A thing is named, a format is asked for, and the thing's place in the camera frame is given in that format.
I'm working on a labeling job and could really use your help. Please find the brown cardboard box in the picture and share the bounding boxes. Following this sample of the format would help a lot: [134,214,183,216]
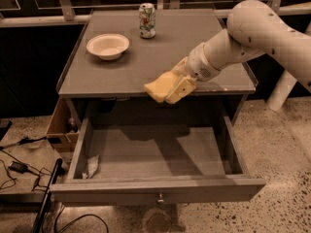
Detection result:
[46,98,79,163]

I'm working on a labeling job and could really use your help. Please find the green patterned soda can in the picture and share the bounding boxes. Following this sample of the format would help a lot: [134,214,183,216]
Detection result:
[139,3,156,39]

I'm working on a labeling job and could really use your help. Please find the black pole stand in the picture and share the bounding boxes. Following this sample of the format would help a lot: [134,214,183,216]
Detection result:
[31,158,62,233]

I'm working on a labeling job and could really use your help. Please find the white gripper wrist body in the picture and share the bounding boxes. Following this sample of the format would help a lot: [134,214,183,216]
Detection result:
[186,43,220,82]

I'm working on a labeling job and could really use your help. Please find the white diagonal pillar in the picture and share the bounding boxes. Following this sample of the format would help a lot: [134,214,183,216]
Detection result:
[266,21,311,113]

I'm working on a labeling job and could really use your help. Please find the black power adapter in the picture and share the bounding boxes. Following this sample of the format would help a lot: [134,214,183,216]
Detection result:
[8,161,28,174]

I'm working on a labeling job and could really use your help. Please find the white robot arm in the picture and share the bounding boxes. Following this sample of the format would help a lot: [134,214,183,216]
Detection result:
[165,0,311,104]

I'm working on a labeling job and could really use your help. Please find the grey cabinet with counter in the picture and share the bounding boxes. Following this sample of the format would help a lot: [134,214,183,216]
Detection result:
[58,9,258,125]

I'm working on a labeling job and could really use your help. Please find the metal drawer knob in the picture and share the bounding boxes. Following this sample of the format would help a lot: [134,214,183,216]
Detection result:
[156,193,165,205]

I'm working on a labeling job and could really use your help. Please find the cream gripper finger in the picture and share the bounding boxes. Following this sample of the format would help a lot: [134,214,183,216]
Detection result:
[165,76,196,104]
[171,57,188,76]

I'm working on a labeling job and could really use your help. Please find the metal window railing frame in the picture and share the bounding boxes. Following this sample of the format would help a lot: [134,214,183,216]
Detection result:
[0,0,311,29]

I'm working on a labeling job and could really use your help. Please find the yellow sponge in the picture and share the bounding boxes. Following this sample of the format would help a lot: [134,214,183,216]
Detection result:
[144,71,179,103]

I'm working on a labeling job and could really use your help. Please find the white paper bowl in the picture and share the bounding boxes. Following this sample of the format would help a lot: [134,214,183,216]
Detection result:
[86,34,129,61]

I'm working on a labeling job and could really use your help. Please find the open grey top drawer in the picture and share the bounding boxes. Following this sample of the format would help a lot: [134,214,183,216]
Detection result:
[52,116,265,206]

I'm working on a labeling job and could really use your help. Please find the crumpled white paper scrap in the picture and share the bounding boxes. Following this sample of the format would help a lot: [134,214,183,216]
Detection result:
[83,155,99,179]

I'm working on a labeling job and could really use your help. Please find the black cable on floor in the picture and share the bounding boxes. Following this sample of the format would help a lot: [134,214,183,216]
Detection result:
[0,135,52,192]

